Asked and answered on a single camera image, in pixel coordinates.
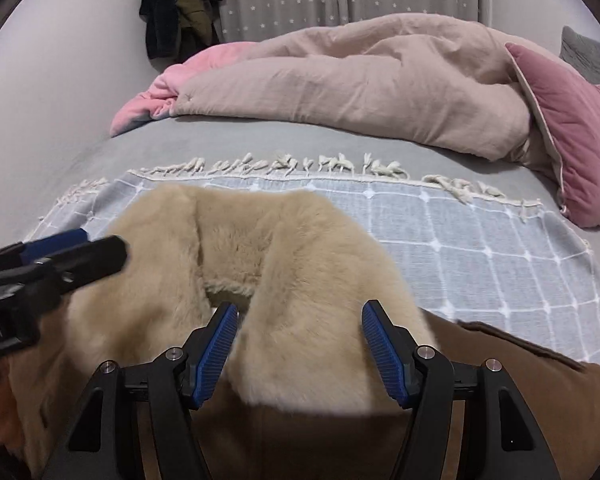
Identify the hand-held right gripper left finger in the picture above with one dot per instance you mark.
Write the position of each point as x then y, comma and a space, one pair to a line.
215, 355

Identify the blue checked fringed blanket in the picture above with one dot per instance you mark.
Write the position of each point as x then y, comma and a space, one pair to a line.
480, 240

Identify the pink pillow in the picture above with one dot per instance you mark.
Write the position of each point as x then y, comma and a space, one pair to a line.
570, 135

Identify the pink blanket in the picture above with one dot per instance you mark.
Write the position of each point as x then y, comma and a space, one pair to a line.
145, 105

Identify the beige duvet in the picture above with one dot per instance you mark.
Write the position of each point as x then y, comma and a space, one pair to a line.
355, 80

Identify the dark hanging garment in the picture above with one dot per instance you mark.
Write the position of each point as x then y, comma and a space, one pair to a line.
160, 15

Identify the grey bed sheet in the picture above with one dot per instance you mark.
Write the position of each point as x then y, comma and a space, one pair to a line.
260, 135

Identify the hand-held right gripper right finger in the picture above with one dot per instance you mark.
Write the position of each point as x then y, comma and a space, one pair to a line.
385, 355

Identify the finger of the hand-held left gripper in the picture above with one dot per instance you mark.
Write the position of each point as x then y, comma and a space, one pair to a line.
97, 257
55, 244

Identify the grey quilted pillow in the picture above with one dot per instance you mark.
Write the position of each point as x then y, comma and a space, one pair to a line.
590, 55

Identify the olive hanging jacket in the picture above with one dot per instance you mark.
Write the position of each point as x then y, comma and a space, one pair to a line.
195, 15

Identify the brown coat with fur collar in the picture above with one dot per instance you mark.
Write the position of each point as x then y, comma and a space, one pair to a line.
305, 270

